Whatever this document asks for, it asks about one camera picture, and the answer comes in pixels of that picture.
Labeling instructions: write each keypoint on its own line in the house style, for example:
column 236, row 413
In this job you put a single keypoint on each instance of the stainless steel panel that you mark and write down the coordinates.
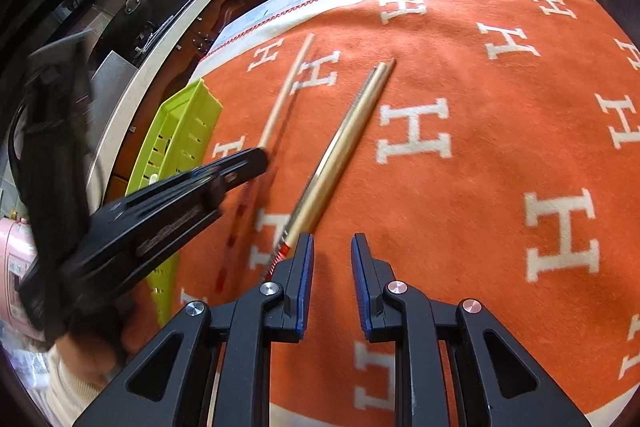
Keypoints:
column 112, row 97

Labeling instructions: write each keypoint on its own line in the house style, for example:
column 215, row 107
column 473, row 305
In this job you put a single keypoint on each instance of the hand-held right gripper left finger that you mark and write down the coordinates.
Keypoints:
column 305, row 287

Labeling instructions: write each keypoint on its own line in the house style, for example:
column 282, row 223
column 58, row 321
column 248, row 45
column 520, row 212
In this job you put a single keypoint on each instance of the person's left hand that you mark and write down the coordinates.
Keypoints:
column 100, row 352

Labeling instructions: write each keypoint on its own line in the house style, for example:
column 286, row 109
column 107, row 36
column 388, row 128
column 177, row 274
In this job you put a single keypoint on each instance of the golden chopstick red striped end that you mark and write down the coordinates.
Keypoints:
column 357, row 132
column 340, row 152

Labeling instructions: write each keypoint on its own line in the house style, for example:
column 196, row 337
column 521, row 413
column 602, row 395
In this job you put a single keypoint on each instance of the person's left forearm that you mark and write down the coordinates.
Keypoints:
column 70, row 399

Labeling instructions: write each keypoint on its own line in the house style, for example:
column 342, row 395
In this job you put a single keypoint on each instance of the grey tablecloth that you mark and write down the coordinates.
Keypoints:
column 270, row 14

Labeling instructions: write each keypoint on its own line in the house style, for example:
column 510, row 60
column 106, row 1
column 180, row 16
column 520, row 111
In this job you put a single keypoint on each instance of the orange printed blanket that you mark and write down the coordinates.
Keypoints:
column 450, row 232

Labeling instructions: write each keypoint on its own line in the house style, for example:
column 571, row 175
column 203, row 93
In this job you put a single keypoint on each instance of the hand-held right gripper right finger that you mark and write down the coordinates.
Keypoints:
column 361, row 287

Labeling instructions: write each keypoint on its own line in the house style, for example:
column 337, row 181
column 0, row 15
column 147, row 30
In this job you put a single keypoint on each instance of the green plastic utensil tray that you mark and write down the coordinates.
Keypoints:
column 175, row 127

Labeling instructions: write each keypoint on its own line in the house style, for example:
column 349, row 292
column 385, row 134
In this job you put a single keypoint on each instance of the pink rice cooker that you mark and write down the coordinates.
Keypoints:
column 15, row 277

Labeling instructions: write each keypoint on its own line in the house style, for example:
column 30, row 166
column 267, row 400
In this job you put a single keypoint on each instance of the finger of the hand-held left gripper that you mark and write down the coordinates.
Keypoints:
column 240, row 167
column 175, row 232

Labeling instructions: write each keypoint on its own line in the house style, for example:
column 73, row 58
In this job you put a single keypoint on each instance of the light chopstick red striped end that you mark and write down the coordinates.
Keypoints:
column 287, row 92

